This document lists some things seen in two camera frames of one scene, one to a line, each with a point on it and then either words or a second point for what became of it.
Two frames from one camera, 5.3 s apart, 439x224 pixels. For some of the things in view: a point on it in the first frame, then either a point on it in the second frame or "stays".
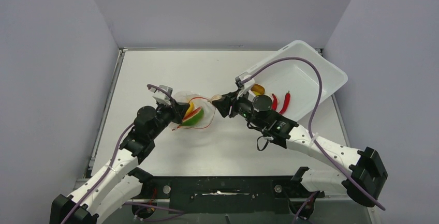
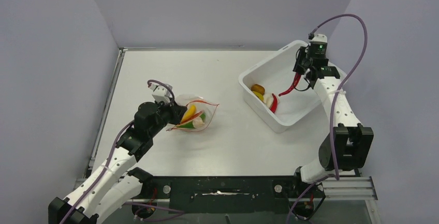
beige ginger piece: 215,97 to 198,122
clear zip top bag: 191,110 stays
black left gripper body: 166,115 stays
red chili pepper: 275,102 stays
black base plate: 227,194 stays
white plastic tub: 299,78 stays
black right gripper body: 242,106 to 302,61
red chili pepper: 287,99 to 296,79
